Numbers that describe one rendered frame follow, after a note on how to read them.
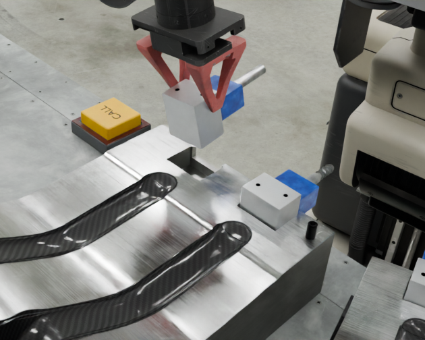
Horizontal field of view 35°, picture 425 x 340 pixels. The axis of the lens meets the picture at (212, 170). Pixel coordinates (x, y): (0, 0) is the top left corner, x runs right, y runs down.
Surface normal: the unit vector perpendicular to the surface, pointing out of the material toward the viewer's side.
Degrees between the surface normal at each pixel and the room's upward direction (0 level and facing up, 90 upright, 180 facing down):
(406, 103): 98
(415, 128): 8
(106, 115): 0
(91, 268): 15
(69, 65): 0
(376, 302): 0
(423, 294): 90
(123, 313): 20
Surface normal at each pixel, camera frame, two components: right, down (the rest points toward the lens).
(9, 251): 0.44, -0.84
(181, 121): -0.69, 0.51
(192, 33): -0.11, -0.78
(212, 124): 0.71, 0.36
